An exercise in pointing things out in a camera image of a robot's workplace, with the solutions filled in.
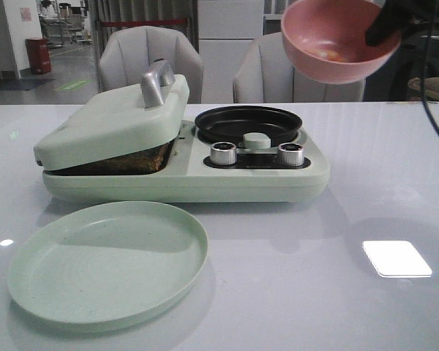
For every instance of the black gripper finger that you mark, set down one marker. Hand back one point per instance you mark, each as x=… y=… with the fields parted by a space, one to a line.
x=394 y=16

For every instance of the pink plastic bowl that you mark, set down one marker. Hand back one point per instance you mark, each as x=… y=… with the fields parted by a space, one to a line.
x=339 y=25

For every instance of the pink shrimp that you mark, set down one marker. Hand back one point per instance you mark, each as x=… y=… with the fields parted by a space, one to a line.
x=331 y=55

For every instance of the bread slice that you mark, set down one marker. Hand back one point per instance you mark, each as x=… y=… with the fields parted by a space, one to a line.
x=139 y=163

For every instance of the mint green breakfast maker base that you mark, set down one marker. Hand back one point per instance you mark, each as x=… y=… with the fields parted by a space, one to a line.
x=191 y=177

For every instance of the dark counter with white top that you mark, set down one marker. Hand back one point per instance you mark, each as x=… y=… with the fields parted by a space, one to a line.
x=390 y=82

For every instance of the beige cushion at right edge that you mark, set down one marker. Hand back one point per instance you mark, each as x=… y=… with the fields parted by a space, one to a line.
x=431 y=88

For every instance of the right beige armchair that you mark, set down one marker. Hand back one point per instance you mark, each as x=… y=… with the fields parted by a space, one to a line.
x=267 y=76

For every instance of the beige armchair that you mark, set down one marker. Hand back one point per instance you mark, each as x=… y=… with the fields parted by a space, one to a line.
x=267 y=76
x=129 y=53

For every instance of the white cabinet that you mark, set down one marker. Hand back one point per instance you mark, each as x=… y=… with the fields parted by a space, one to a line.
x=225 y=30

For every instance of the right silver control knob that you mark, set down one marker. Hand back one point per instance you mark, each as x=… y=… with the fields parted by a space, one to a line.
x=290 y=154

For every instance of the silver control knob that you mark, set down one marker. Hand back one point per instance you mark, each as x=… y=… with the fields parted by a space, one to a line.
x=290 y=154
x=223 y=153

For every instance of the black round frying pan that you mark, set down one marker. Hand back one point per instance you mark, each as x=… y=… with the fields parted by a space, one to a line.
x=231 y=123

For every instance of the left silver control knob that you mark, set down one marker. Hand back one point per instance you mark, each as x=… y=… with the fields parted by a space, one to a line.
x=223 y=153

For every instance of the left beige armchair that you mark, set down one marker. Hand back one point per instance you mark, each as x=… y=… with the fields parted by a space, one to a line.
x=129 y=53

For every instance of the red barrier belt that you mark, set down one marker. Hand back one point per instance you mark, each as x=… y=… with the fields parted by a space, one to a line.
x=130 y=24

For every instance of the mint green round plate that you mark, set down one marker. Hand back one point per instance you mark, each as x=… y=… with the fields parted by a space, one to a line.
x=109 y=266

